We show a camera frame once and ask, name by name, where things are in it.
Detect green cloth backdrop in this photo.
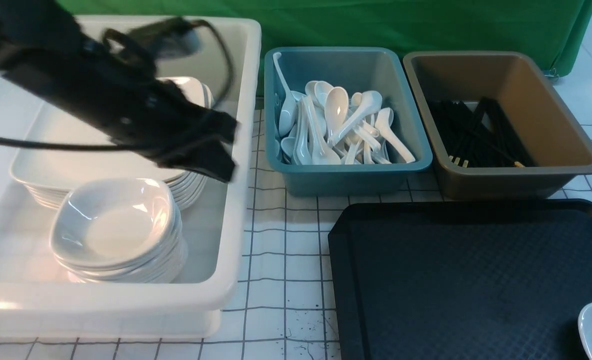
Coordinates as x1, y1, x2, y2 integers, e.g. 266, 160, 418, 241
61, 0, 592, 76

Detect pile of black chopsticks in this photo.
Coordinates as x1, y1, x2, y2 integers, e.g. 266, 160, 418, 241
428, 96, 536, 168

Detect black serving tray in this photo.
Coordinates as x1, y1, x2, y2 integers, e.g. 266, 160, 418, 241
328, 199, 592, 360

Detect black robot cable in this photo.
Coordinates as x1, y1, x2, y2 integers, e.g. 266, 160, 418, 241
0, 19, 236, 152

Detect brown plastic bin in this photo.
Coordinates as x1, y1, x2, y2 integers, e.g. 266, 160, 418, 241
402, 51, 592, 201

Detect stack of white small bowls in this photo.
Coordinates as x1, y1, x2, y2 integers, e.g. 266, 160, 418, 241
49, 178, 189, 284

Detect pile of white soup spoons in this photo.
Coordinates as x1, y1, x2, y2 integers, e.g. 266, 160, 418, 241
272, 52, 416, 166

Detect teal plastic bin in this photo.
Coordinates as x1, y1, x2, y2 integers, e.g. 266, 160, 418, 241
264, 47, 433, 198

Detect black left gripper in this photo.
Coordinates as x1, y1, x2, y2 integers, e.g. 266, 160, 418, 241
6, 45, 239, 183

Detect stack of white square plates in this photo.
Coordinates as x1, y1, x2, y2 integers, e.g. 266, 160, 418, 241
10, 103, 207, 210

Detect large white plastic tub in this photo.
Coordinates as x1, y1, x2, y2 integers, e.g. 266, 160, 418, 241
0, 17, 261, 342

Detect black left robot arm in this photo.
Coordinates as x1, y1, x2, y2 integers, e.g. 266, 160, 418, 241
0, 0, 238, 183

